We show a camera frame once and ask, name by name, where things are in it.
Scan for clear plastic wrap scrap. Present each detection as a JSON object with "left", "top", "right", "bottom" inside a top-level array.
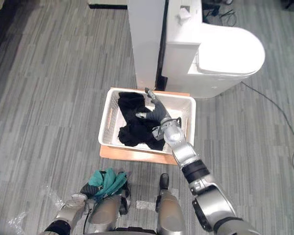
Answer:
[
  {"left": 4, "top": 211, "right": 28, "bottom": 232},
  {"left": 135, "top": 200, "right": 158, "bottom": 210},
  {"left": 43, "top": 185, "right": 65, "bottom": 208}
]

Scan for dark robot torso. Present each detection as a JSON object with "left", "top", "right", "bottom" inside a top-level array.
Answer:
[{"left": 87, "top": 227, "right": 162, "bottom": 235}]

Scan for white upright panel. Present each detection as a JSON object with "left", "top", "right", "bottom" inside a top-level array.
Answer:
[{"left": 126, "top": 0, "right": 166, "bottom": 91}]

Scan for black cloth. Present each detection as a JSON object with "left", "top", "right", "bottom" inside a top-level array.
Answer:
[{"left": 117, "top": 92, "right": 165, "bottom": 152}]

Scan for silver robot leg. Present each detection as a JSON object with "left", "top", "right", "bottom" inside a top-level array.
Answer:
[
  {"left": 87, "top": 195, "right": 121, "bottom": 235},
  {"left": 155, "top": 188, "right": 187, "bottom": 235}
]

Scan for right dark robot foot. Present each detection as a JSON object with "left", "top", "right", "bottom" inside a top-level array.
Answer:
[{"left": 159, "top": 173, "right": 170, "bottom": 191}]

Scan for white stand with black base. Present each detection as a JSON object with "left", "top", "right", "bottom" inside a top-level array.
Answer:
[{"left": 87, "top": 0, "right": 128, "bottom": 10}]

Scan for orange flat board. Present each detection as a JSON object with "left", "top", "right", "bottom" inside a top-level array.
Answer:
[{"left": 99, "top": 90, "right": 190, "bottom": 166}]

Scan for white crumpled tissue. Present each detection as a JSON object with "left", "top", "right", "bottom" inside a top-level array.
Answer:
[{"left": 176, "top": 5, "right": 191, "bottom": 26}]

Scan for left silver robot leg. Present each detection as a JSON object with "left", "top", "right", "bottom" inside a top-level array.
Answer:
[{"left": 87, "top": 195, "right": 121, "bottom": 235}]

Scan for right silver robot leg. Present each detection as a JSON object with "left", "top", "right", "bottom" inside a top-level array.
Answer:
[{"left": 155, "top": 188, "right": 187, "bottom": 235}]

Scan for white plastic laundry basket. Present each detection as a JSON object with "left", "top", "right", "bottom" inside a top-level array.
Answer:
[{"left": 98, "top": 87, "right": 196, "bottom": 155}]

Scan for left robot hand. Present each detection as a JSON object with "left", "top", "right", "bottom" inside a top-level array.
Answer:
[{"left": 79, "top": 182, "right": 104, "bottom": 201}]

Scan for white toilet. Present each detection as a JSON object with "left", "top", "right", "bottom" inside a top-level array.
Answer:
[{"left": 161, "top": 0, "right": 266, "bottom": 99}]

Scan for long black floor cable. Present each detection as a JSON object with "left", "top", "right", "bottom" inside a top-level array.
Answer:
[{"left": 241, "top": 81, "right": 294, "bottom": 181}]

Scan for teal cloth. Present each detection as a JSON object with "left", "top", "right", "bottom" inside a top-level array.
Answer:
[{"left": 88, "top": 167, "right": 128, "bottom": 198}]

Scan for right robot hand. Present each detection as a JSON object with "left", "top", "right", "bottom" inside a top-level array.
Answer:
[{"left": 135, "top": 87, "right": 174, "bottom": 123}]

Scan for tangled black cables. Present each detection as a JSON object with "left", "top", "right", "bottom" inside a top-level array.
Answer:
[{"left": 201, "top": 0, "right": 237, "bottom": 27}]

